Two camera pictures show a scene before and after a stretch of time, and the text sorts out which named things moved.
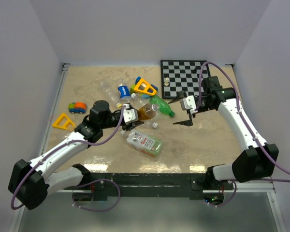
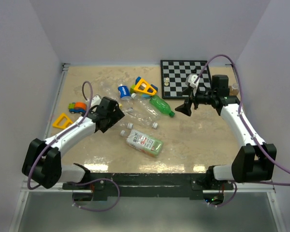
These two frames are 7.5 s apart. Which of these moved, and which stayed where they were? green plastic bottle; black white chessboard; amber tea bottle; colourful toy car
Moved: amber tea bottle
Stayed: black white chessboard; green plastic bottle; colourful toy car
